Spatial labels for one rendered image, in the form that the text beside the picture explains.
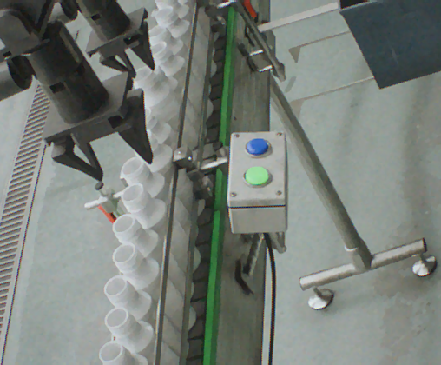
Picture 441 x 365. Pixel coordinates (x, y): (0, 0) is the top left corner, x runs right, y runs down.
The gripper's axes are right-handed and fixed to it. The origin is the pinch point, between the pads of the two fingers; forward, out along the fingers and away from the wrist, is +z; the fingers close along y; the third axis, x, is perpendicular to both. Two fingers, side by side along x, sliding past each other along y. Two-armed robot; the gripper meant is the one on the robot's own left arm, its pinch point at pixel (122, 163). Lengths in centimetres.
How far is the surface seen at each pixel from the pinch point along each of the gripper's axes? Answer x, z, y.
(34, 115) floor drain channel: 238, 138, -152
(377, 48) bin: 86, 56, 16
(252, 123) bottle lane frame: 66, 50, -9
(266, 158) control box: 29.5, 29.1, 3.5
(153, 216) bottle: 22.3, 27.2, -12.8
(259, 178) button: 24.5, 27.9, 3.0
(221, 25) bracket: 79, 35, -9
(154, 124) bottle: 40.5, 25.0, -13.4
